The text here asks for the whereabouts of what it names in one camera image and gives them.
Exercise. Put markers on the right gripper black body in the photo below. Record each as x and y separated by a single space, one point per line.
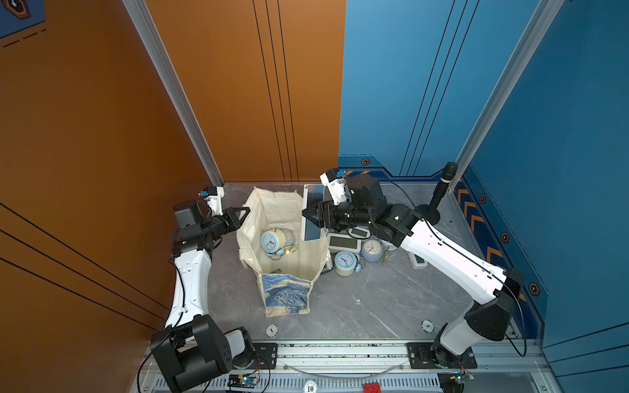
347 214

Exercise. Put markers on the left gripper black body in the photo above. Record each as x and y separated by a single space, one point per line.
216 228

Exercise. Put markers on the blue rectangular clock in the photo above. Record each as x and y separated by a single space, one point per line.
313 194

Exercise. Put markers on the blue cream twin-bell clock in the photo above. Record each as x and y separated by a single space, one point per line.
347 263

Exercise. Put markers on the cream canvas bag starry print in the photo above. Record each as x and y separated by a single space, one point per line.
285 285

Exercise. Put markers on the yellow blue twin-bell clock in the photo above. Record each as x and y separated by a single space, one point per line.
278 242

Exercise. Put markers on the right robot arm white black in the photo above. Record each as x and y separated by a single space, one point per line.
495 291

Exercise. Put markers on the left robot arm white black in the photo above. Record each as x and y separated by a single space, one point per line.
192 349

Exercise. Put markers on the small white digital clock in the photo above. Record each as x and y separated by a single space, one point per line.
359 233

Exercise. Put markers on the large white digital clock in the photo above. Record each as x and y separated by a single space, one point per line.
343 243

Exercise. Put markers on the black microphone on stand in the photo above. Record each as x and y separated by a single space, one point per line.
430 211

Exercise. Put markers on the white round marker left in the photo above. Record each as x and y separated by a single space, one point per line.
271 330

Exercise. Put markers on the white round marker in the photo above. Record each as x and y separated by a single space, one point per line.
271 330
428 326

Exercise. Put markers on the white round marker right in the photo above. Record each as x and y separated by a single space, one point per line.
428 326

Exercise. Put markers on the green circuit board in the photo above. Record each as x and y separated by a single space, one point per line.
242 382

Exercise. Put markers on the red block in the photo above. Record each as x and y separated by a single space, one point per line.
372 388

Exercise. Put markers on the white round number tag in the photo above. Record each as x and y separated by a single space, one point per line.
310 387

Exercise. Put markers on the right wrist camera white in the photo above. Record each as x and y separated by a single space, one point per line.
335 182

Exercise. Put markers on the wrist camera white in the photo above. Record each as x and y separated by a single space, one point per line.
335 182
212 196

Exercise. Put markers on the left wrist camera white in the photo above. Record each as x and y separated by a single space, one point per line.
212 196

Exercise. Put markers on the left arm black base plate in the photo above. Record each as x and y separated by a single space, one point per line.
263 354

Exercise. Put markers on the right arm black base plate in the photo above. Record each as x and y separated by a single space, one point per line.
421 355

